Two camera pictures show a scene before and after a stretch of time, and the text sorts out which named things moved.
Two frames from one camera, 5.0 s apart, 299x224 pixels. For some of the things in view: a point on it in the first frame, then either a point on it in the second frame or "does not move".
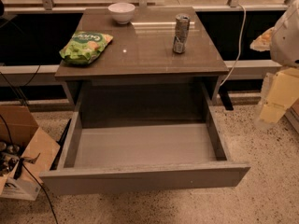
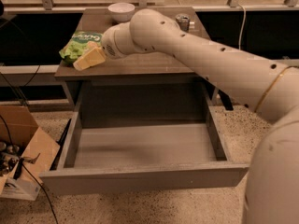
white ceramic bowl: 121,12 does not move
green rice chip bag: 83,47 does not move
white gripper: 286,42 -> 108,45
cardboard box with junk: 26,151 does not move
